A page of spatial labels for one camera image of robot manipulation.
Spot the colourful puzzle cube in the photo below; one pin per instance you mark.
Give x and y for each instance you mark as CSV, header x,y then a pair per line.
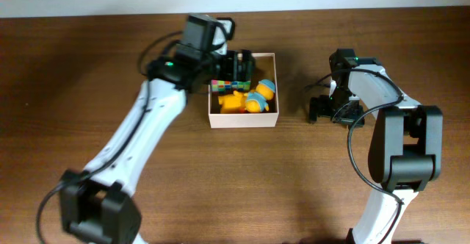
x,y
220,86
240,86

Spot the orange duck with blue hat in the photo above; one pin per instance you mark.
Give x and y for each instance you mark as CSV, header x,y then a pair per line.
x,y
257,99

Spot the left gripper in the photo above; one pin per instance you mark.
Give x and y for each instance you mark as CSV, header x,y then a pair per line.
x,y
230,71

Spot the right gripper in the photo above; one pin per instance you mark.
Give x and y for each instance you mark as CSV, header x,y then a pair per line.
x,y
331,107

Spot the yellow rubber animal toy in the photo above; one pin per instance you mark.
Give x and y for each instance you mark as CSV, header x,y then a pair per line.
x,y
233,103

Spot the beige open cardboard box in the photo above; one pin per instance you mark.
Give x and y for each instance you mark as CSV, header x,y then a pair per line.
x,y
265,69

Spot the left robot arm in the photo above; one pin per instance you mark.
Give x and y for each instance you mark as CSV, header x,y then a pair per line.
x,y
96,203

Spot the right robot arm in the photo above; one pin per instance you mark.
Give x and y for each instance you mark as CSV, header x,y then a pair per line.
x,y
406,145

